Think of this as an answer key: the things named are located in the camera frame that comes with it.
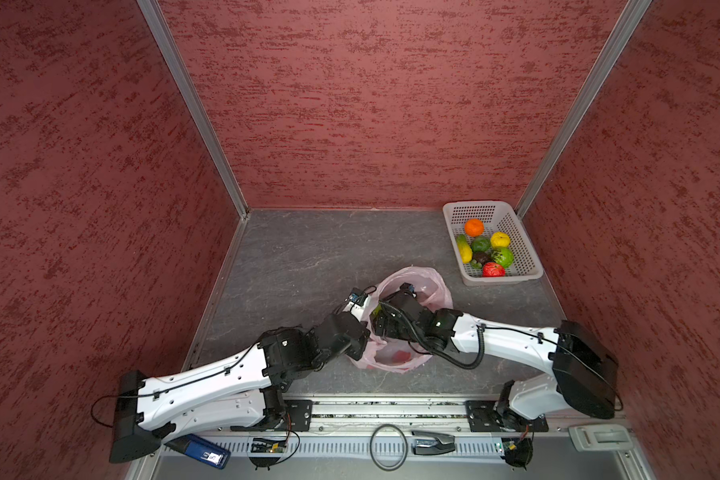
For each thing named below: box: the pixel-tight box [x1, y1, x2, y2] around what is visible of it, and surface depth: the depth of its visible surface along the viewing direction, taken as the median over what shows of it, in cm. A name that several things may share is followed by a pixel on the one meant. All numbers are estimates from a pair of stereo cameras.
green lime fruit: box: [471, 236, 491, 253], surface depth 106 cm
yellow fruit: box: [490, 231, 511, 249], surface depth 108 cm
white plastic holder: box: [568, 424, 634, 452], surface depth 71 cm
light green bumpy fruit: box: [491, 246, 514, 269], surface depth 101 cm
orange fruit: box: [463, 218, 485, 237], surface depth 113 cm
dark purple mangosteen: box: [473, 251, 490, 265], surface depth 105 cm
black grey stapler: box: [411, 430, 456, 455], surface depth 71 cm
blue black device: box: [164, 433, 231, 470], surface depth 68 cm
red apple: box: [482, 262, 506, 277], surface depth 98 cm
